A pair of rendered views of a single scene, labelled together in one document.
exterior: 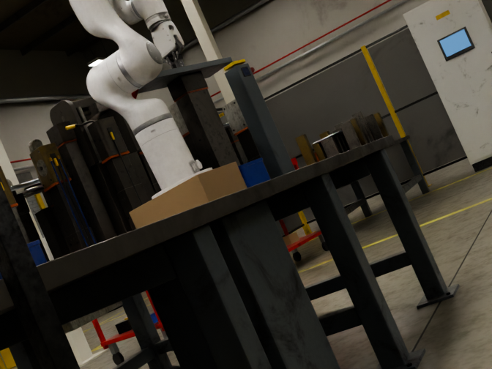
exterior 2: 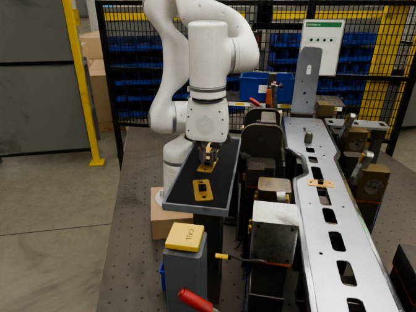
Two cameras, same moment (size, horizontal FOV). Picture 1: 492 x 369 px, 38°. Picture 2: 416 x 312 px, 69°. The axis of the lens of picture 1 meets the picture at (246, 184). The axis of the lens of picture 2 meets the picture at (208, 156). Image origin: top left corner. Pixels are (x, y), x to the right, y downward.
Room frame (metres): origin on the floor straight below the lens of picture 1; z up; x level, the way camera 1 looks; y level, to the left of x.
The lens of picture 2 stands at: (2.97, -0.35, 1.54)
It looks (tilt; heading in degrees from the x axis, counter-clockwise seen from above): 27 degrees down; 145
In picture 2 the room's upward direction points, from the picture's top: straight up
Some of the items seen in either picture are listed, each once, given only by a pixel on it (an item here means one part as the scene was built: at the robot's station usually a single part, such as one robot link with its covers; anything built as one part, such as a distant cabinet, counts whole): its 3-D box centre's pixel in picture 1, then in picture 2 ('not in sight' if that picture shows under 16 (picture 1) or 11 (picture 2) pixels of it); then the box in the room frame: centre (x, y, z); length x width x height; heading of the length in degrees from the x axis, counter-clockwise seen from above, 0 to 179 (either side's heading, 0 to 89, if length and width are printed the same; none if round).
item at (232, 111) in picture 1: (255, 143); not in sight; (2.78, -0.10, 0.88); 0.12 x 0.07 x 0.36; 45
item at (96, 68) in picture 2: not in sight; (92, 83); (-1.45, 0.78, 0.52); 1.20 x 0.80 x 1.05; 158
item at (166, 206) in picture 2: (182, 75); (208, 167); (2.42, 0.05, 1.16); 0.37 x 0.14 x 0.02; 135
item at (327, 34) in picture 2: not in sight; (319, 48); (1.84, 1.24, 1.30); 0.23 x 0.02 x 0.31; 45
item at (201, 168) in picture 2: not in sight; (207, 162); (2.41, 0.05, 1.17); 0.08 x 0.04 x 0.01; 130
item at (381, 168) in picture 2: not in sight; (366, 210); (2.58, 0.62, 0.87); 0.12 x 0.07 x 0.35; 45
